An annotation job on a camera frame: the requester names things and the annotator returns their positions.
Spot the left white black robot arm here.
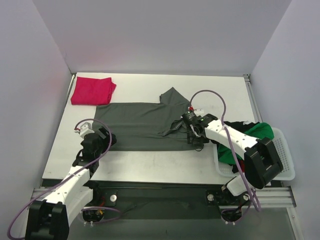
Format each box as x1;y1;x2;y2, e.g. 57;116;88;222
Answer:
25;123;117;240

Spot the folded red t shirt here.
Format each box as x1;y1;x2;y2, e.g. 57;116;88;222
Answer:
70;76;117;106

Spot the green t shirt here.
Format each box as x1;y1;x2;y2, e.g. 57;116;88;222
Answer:
220;121;274;162

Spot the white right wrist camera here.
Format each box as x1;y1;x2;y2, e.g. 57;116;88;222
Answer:
188;107;205;116

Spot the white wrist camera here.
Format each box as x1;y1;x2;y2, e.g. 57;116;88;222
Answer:
74;122;94;139
188;107;205;116

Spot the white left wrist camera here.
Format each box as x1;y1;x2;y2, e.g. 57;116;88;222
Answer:
74;122;94;139

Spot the white perforated plastic basket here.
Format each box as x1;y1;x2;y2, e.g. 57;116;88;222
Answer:
213;127;296;181

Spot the grey t shirt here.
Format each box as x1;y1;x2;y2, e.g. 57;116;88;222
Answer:
93;88;199;151

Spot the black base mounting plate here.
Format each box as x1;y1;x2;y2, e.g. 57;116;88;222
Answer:
82;181;249;223

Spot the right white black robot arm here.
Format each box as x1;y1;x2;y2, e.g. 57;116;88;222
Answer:
171;110;284;204

